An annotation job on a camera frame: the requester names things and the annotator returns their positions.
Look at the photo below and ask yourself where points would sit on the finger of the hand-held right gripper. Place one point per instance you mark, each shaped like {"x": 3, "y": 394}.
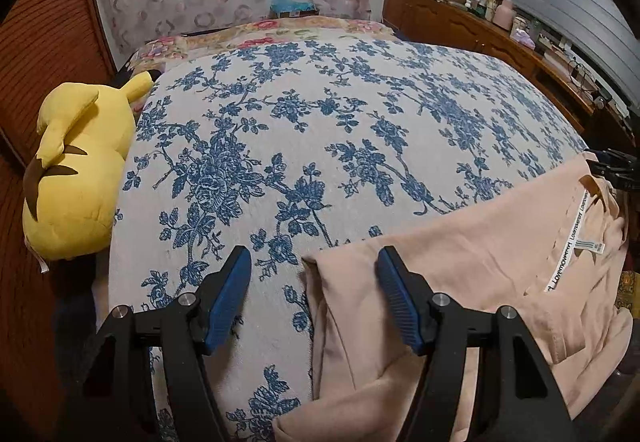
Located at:
{"x": 612, "y": 169}

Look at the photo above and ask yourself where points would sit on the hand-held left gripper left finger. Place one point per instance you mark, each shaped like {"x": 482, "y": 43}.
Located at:
{"x": 227, "y": 302}

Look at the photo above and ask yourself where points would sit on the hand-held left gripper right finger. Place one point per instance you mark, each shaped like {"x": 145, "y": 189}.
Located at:
{"x": 400, "y": 302}

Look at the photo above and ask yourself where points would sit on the peach printed t-shirt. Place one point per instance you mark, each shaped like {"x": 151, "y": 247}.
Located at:
{"x": 475, "y": 262}

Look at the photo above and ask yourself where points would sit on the purple tissue pack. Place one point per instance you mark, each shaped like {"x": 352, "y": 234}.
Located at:
{"x": 523, "y": 37}

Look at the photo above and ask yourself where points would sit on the blue floral blanket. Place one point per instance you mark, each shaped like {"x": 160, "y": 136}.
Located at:
{"x": 300, "y": 146}

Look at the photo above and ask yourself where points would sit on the pink bottle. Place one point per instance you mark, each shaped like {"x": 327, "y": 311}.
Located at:
{"x": 504, "y": 15}

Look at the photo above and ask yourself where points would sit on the wooden cabinet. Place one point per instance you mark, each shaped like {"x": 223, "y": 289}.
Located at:
{"x": 450, "y": 26}

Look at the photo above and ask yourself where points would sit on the yellow plush toy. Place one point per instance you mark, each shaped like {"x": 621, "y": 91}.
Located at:
{"x": 75, "y": 146}

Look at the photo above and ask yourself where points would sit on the pink floral blanket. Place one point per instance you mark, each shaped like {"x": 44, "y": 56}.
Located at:
{"x": 300, "y": 27}

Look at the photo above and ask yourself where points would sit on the teal item on box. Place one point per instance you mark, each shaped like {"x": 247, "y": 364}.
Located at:
{"x": 292, "y": 7}

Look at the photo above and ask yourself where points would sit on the brown louvered wardrobe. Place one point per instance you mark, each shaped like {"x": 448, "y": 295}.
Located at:
{"x": 50, "y": 46}

